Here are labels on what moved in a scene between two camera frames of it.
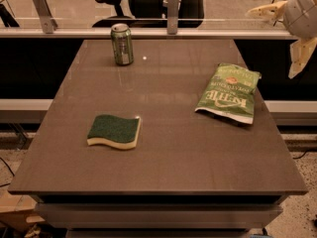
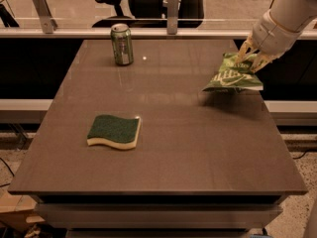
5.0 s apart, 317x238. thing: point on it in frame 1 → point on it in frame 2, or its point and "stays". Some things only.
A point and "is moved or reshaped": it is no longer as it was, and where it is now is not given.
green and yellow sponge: x=118 y=131 stays
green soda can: x=122 y=43 stays
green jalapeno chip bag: x=230 y=92 is moved or reshaped
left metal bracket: x=48 y=23 stays
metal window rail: x=150 y=33 stays
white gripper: x=302 y=17 → x=269 y=36
